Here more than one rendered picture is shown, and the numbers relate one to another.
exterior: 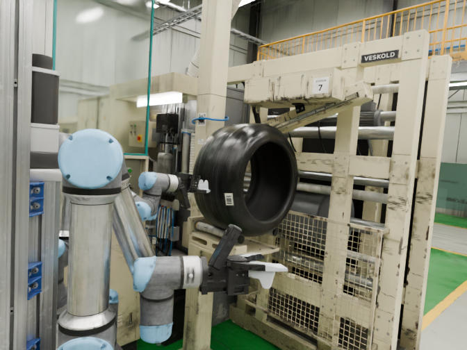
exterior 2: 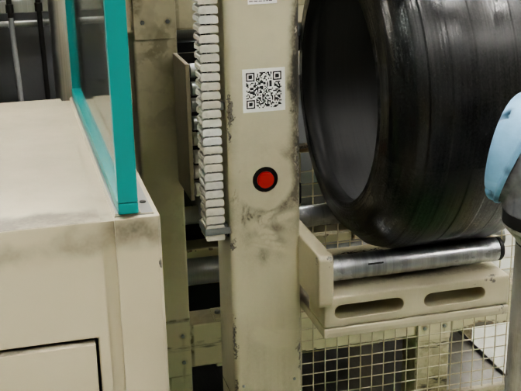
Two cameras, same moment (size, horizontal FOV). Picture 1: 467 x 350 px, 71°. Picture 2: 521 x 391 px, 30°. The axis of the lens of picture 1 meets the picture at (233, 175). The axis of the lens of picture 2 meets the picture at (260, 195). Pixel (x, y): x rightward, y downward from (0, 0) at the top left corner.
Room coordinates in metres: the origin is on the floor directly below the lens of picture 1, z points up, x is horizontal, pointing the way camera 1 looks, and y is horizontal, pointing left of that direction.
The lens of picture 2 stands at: (1.12, 1.61, 1.57)
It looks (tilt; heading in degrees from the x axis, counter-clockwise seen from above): 18 degrees down; 301
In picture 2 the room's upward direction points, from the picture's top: 1 degrees counter-clockwise
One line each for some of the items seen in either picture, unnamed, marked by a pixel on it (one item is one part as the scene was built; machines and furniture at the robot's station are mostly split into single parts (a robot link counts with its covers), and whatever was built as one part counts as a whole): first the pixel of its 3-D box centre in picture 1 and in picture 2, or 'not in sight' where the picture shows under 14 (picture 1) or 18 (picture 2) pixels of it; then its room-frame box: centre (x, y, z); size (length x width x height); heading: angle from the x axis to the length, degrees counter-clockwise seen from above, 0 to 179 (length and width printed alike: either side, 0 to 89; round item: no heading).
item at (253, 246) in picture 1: (234, 246); (380, 282); (1.83, -0.03, 0.80); 0.37 x 0.36 x 0.02; 135
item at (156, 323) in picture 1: (156, 311); not in sight; (0.76, 0.16, 0.94); 0.11 x 0.08 x 0.11; 17
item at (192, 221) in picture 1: (215, 222); (294, 243); (1.95, 0.09, 0.90); 0.40 x 0.03 x 0.10; 135
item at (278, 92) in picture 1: (295, 91); not in sight; (1.95, -0.33, 1.71); 0.61 x 0.25 x 0.15; 45
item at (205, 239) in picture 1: (217, 243); (408, 292); (1.73, 0.06, 0.84); 0.36 x 0.09 x 0.06; 45
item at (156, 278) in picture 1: (158, 274); not in sight; (0.74, 0.16, 1.04); 0.11 x 0.08 x 0.09; 107
